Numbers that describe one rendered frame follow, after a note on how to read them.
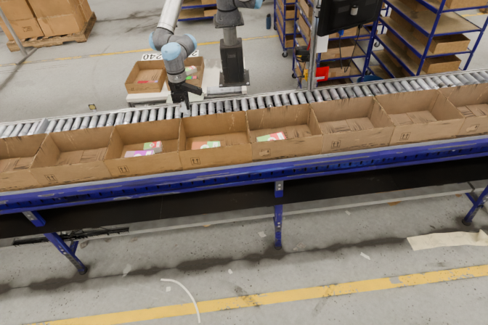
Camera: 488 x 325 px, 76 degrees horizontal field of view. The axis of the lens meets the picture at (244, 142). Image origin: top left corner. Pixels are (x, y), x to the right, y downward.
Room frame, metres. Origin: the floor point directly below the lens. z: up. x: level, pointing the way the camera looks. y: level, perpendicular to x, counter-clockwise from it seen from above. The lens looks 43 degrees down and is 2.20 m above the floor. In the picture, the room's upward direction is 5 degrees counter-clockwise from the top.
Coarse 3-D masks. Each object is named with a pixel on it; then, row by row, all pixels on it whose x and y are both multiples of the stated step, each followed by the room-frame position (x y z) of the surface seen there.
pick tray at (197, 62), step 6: (186, 60) 2.63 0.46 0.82; (192, 60) 2.63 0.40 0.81; (198, 60) 2.63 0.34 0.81; (186, 66) 2.63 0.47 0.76; (198, 66) 2.61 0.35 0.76; (204, 66) 2.61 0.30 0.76; (198, 72) 2.51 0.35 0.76; (198, 78) 2.40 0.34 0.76; (192, 84) 2.25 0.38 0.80; (198, 84) 2.25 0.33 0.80; (168, 90) 2.26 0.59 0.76
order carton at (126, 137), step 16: (128, 128) 1.48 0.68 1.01; (144, 128) 1.48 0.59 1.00; (160, 128) 1.49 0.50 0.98; (176, 128) 1.49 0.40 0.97; (112, 144) 1.34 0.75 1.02; (128, 144) 1.48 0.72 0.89; (176, 144) 1.43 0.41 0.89; (112, 160) 1.19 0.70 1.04; (128, 160) 1.19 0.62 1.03; (144, 160) 1.19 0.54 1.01; (160, 160) 1.20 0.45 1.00; (176, 160) 1.20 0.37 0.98; (128, 176) 1.19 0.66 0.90
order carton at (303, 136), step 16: (256, 112) 1.51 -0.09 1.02; (272, 112) 1.51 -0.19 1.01; (288, 112) 1.52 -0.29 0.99; (304, 112) 1.52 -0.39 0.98; (256, 128) 1.51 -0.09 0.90; (272, 128) 1.51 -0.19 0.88; (288, 128) 1.49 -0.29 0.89; (304, 128) 1.47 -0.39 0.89; (320, 128) 1.28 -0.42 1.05; (256, 144) 1.22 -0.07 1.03; (272, 144) 1.22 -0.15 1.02; (288, 144) 1.22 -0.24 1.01; (304, 144) 1.23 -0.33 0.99; (320, 144) 1.23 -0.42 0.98; (256, 160) 1.22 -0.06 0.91
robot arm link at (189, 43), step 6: (174, 36) 1.49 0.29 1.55; (180, 36) 1.49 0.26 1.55; (186, 36) 1.49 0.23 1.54; (192, 36) 1.50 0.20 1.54; (168, 42) 1.47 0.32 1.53; (180, 42) 1.43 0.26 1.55; (186, 42) 1.44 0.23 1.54; (192, 42) 1.47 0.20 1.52; (186, 48) 1.41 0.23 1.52; (192, 48) 1.45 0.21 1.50
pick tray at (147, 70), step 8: (136, 64) 2.61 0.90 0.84; (144, 64) 2.64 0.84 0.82; (152, 64) 2.64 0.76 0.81; (160, 64) 2.63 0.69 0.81; (136, 72) 2.56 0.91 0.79; (144, 72) 2.60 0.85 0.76; (152, 72) 2.58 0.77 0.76; (160, 72) 2.57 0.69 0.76; (128, 80) 2.36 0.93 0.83; (136, 80) 2.47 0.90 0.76; (144, 80) 2.46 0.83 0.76; (152, 80) 2.44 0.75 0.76; (160, 80) 2.33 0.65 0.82; (128, 88) 2.27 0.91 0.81; (136, 88) 2.26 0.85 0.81; (144, 88) 2.26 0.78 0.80; (152, 88) 2.25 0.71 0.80; (160, 88) 2.28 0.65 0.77
